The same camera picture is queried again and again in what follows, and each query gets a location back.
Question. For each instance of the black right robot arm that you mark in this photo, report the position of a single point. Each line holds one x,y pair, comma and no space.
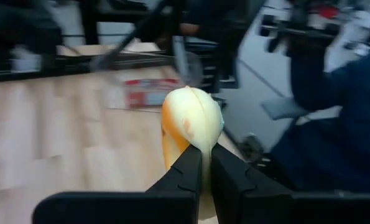
20,25

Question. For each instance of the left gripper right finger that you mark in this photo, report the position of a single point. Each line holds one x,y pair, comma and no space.
234,177

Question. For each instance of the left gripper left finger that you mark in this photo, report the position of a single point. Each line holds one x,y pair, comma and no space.
184,177

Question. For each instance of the red snack package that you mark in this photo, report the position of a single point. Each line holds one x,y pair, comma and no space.
147,93

